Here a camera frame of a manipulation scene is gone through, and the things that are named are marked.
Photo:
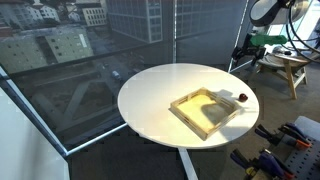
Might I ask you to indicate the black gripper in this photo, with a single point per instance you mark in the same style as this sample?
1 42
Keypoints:
253 46

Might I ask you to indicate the dark red plum plush toy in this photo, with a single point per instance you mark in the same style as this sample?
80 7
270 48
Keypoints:
243 97

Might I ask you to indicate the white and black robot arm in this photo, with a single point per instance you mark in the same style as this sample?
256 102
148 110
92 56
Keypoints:
266 13

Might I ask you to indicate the shallow wooden tray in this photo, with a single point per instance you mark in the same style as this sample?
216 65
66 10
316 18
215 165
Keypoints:
200 110

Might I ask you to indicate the small dark device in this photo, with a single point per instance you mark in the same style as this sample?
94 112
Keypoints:
282 51

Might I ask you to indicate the wooden stool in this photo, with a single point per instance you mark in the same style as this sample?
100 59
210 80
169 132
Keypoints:
296 46
290 63

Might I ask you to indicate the straight metal window mullion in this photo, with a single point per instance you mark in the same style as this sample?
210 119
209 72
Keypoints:
174 30

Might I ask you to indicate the blue black orange clamp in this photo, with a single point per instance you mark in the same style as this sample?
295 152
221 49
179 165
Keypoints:
298 138
266 135
243 161
275 163

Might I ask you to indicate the grey perforated mounting board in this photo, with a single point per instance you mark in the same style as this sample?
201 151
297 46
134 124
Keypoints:
306 160

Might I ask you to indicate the white table base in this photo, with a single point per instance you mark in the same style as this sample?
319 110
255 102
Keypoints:
188 165

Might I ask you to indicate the window corner frame post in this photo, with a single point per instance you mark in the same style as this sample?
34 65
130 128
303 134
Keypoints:
238 36

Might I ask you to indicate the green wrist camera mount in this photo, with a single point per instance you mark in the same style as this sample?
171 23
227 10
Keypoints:
266 40

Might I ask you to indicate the metal window sill frame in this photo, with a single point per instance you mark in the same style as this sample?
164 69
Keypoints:
33 113

